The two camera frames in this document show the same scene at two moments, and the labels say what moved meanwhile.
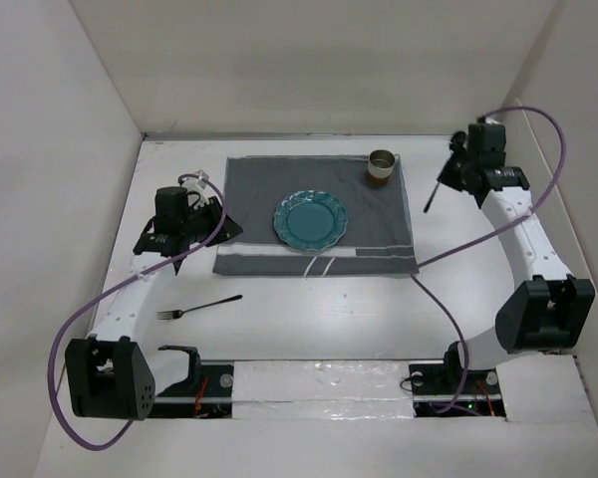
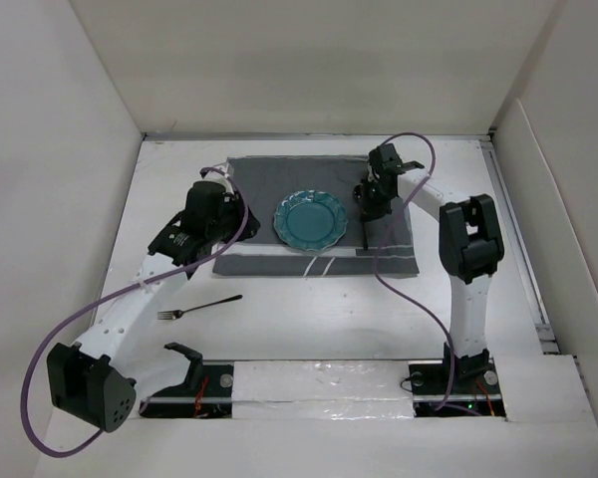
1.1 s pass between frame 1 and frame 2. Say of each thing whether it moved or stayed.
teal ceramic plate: stayed
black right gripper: moved
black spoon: moved
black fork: stayed
